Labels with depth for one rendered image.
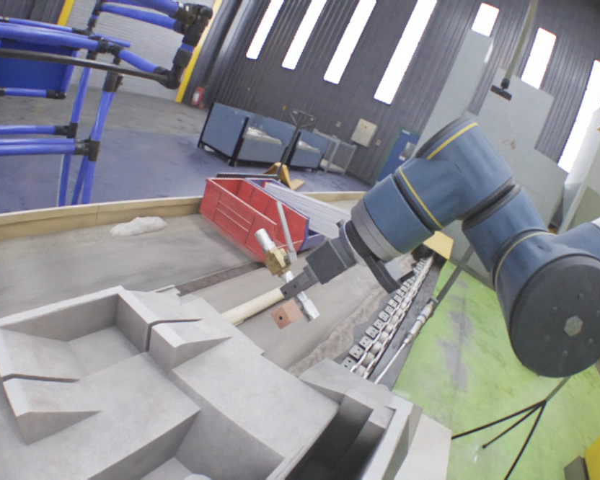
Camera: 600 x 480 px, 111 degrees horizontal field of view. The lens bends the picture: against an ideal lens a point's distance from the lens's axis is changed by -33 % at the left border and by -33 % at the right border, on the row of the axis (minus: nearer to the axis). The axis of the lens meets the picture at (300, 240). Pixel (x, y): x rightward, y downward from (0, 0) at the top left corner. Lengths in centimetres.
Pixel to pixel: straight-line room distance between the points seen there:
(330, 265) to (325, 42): 1127
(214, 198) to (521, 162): 545
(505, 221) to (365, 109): 981
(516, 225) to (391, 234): 17
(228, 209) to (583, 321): 93
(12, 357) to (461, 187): 52
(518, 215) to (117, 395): 49
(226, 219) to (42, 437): 85
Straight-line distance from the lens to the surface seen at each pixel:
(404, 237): 42
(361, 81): 1052
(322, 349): 75
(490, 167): 41
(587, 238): 30
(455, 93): 602
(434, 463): 65
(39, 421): 30
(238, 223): 97
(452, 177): 40
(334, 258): 43
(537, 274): 25
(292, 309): 51
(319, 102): 1086
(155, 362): 37
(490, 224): 40
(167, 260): 83
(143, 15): 86
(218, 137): 531
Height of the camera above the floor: 121
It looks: 22 degrees down
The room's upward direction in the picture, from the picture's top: 25 degrees clockwise
